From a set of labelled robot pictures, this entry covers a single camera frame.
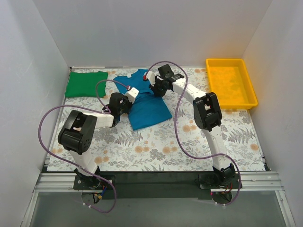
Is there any blue t shirt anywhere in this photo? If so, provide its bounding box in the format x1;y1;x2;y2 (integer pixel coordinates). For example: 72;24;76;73
114;69;172;131

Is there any yellow plastic bin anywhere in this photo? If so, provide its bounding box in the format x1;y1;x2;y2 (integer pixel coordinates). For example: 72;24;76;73
205;58;258;109

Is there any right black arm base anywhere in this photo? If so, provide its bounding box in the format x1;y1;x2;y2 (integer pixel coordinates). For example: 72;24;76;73
195;164;242;190

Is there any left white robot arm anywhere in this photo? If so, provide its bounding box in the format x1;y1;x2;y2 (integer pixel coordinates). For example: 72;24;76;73
58;89;138;189

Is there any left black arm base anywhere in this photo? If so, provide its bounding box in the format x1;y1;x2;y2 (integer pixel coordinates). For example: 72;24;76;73
73;167;116;190

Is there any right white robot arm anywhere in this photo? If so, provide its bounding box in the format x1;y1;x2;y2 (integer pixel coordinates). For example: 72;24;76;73
143;64;235;188

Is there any folded green t shirt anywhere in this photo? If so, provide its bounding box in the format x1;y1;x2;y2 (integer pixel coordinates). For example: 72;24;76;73
65;71;108;98

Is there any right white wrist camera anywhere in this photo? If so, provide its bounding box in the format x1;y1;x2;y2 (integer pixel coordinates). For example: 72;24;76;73
143;71;156;87

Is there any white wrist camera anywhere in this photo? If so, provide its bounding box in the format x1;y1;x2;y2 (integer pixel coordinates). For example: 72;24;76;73
143;71;156;87
125;87;139;104

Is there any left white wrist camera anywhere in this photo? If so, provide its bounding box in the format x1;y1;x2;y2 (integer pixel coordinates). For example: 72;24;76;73
125;87;139;104

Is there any aluminium frame rail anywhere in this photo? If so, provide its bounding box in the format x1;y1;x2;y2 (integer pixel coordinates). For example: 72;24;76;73
22;171;295;227

